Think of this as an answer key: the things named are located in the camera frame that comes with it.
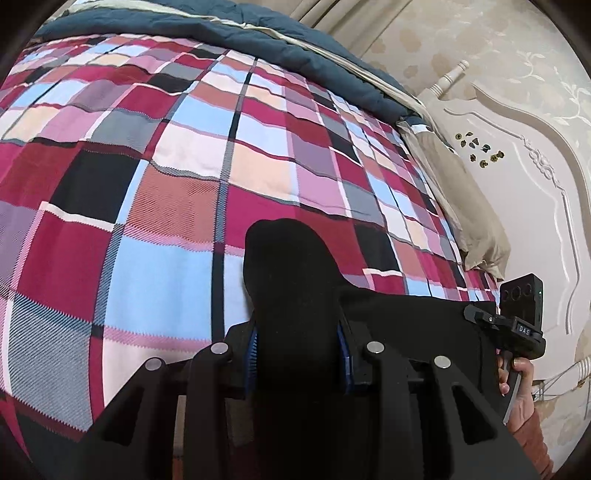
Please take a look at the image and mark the black pants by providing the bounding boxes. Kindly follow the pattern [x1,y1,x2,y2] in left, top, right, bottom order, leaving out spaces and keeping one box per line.
[243,219,500,479]

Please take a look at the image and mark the person right hand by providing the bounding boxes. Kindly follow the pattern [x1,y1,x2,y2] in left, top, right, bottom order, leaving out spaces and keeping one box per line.
[497,351,535,433]

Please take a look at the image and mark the beige pillow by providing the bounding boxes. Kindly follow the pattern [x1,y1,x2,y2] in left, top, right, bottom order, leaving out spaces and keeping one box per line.
[397,121,511,280]

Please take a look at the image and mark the white carved headboard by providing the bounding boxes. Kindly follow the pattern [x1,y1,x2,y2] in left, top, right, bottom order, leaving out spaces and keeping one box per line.
[419,61,590,401]

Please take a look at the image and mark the plaid bed sheet mattress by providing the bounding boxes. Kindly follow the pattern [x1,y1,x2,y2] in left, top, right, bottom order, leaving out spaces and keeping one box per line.
[1,34,497,471]

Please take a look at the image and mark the beige curtain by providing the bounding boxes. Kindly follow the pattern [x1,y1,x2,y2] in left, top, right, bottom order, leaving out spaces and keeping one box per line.
[236,0,411,57]

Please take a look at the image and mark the dark blue quilt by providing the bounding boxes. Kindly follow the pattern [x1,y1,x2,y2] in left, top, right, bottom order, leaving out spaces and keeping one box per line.
[34,1,435,126]

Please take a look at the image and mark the white cable by headboard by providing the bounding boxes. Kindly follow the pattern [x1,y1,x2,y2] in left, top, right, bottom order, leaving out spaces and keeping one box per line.
[533,357,591,405]

